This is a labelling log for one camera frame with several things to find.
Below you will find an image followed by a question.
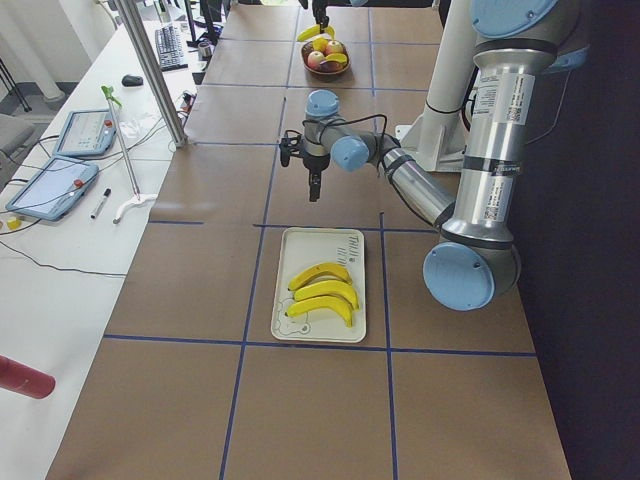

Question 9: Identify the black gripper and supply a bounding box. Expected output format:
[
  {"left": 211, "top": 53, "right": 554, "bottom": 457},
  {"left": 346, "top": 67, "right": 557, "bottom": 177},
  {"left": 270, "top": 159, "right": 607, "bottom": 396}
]
[
  {"left": 299, "top": 0, "right": 330, "bottom": 34},
  {"left": 279, "top": 129, "right": 330, "bottom": 202}
]

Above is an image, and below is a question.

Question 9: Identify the yellow banana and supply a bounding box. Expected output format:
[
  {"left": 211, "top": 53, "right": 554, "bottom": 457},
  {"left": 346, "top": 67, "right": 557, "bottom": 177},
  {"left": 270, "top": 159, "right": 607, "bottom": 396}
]
[
  {"left": 285, "top": 295, "right": 353, "bottom": 328},
  {"left": 293, "top": 280, "right": 359, "bottom": 310},
  {"left": 288, "top": 262, "right": 352, "bottom": 291},
  {"left": 296, "top": 25, "right": 335, "bottom": 42}
]

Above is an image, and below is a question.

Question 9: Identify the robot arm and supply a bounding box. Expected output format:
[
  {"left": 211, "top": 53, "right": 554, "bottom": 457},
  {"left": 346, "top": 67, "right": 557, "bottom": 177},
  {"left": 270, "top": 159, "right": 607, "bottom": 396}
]
[
  {"left": 297, "top": 0, "right": 367, "bottom": 41},
  {"left": 280, "top": 1, "right": 590, "bottom": 311}
]

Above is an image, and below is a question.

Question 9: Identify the brown wicker basket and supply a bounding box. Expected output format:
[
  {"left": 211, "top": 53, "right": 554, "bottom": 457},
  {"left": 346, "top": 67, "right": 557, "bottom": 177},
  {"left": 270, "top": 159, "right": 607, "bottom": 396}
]
[{"left": 301, "top": 38, "right": 350, "bottom": 76}]

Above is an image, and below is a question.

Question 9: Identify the yellow lemon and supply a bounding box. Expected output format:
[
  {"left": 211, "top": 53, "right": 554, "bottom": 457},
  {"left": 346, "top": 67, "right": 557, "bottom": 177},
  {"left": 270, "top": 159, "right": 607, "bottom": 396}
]
[{"left": 312, "top": 38, "right": 328, "bottom": 52}]

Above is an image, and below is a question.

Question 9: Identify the red green apple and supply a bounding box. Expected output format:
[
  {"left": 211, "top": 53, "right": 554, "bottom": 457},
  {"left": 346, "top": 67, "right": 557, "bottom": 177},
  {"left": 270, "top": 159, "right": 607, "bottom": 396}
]
[
  {"left": 306, "top": 50, "right": 326, "bottom": 71},
  {"left": 324, "top": 40, "right": 345, "bottom": 56}
]

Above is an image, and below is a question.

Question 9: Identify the dark purple eggplant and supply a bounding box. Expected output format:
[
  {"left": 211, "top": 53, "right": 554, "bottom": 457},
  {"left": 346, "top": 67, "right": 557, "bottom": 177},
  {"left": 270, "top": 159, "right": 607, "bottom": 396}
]
[{"left": 318, "top": 60, "right": 345, "bottom": 74}]

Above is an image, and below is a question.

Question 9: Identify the white bear tray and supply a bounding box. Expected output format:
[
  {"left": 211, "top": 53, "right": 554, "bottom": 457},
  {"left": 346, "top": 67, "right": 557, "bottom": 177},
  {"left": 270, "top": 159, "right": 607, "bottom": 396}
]
[{"left": 271, "top": 227, "right": 366, "bottom": 343}]

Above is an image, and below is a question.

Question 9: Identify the metal cup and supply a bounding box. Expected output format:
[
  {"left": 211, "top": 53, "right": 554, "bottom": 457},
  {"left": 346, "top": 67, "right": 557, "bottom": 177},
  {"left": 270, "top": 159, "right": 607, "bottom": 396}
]
[{"left": 197, "top": 41, "right": 213, "bottom": 61}]

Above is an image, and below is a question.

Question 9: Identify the black keyboard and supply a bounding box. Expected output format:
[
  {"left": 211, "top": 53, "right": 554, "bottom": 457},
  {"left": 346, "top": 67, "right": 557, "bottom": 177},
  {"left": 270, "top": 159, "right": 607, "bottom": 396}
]
[{"left": 154, "top": 24, "right": 188, "bottom": 72}]

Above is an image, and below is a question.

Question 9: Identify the metal reacher grabber stick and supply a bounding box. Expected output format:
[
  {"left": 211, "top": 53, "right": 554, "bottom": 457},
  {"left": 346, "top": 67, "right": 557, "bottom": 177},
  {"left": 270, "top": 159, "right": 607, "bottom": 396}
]
[{"left": 101, "top": 85, "right": 158, "bottom": 224}]

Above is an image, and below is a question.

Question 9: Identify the black computer mouse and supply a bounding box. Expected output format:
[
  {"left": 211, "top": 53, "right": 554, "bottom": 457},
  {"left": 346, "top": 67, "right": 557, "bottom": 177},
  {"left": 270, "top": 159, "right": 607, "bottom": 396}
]
[{"left": 121, "top": 74, "right": 144, "bottom": 87}]

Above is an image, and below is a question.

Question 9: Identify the black marker pen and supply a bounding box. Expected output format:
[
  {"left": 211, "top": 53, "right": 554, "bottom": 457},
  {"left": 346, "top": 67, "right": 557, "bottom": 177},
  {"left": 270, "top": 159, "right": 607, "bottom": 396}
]
[{"left": 90, "top": 188, "right": 112, "bottom": 220}]

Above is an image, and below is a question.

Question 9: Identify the blue teach pendant far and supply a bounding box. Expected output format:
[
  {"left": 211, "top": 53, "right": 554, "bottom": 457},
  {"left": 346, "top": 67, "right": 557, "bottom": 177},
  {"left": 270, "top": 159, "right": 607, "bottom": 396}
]
[{"left": 54, "top": 109, "right": 115, "bottom": 157}]

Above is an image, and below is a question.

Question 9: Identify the blue teach pendant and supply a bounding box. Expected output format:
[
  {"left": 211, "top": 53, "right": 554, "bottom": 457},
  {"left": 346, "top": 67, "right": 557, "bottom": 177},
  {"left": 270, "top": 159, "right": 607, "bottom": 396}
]
[
  {"left": 6, "top": 155, "right": 99, "bottom": 221},
  {"left": 54, "top": 109, "right": 115, "bottom": 157}
]

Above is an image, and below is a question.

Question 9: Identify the brown paper table cover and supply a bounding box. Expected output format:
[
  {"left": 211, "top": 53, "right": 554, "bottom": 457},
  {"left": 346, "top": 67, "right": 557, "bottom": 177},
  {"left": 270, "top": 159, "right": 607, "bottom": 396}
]
[{"left": 48, "top": 6, "right": 569, "bottom": 479}]

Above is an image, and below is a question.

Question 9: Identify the blue teach pendant near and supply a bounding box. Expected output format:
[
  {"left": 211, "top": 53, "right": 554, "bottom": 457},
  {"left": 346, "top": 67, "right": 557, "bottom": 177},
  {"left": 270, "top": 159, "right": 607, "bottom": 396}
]
[{"left": 6, "top": 155, "right": 99, "bottom": 221}]

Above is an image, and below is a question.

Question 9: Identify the red cylinder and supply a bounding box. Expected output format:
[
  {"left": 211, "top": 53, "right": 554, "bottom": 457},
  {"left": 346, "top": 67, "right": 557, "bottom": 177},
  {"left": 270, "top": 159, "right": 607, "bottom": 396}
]
[{"left": 0, "top": 356, "right": 56, "bottom": 399}]

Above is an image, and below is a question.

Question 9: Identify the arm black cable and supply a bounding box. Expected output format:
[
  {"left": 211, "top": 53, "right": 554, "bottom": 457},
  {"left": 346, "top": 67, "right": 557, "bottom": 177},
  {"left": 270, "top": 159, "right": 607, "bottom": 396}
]
[{"left": 299, "top": 113, "right": 446, "bottom": 231}]

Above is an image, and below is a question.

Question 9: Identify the aluminium frame post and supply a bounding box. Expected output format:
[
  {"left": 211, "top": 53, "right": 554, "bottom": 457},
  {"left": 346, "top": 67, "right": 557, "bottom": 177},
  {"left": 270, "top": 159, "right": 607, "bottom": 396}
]
[{"left": 116, "top": 1, "right": 187, "bottom": 148}]

